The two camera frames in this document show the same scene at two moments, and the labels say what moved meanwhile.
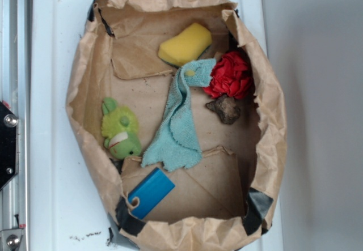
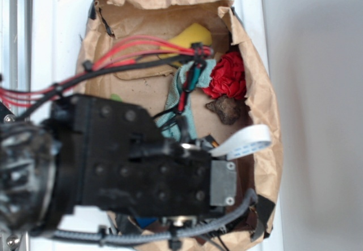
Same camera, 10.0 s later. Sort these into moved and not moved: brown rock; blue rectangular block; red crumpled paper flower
Moved: blue rectangular block
Not moved: red crumpled paper flower; brown rock
